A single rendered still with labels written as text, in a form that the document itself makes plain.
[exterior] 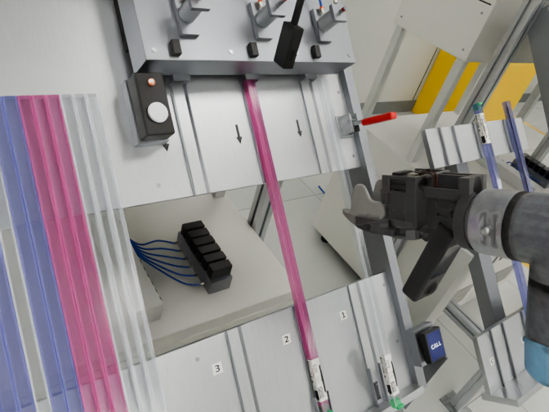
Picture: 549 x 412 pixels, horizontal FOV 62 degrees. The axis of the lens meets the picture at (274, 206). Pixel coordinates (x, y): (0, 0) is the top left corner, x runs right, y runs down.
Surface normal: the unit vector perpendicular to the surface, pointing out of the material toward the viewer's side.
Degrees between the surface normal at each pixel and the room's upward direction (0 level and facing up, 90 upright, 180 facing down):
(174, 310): 0
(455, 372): 0
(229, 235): 0
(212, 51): 42
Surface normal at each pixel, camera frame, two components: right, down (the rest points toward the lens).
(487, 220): -0.80, 0.17
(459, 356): 0.25, -0.77
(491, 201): -0.54, -0.67
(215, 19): 0.55, -0.15
